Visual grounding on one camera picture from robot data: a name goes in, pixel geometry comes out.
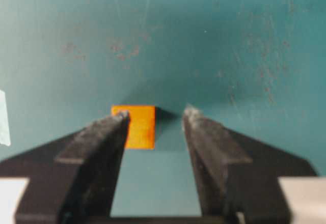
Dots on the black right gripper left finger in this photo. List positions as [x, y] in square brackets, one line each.
[68, 179]

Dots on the orange square block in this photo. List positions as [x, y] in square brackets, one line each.
[141, 132]

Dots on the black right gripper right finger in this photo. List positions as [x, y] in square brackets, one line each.
[248, 181]

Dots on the pale tape strip on table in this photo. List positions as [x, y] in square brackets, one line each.
[5, 131]

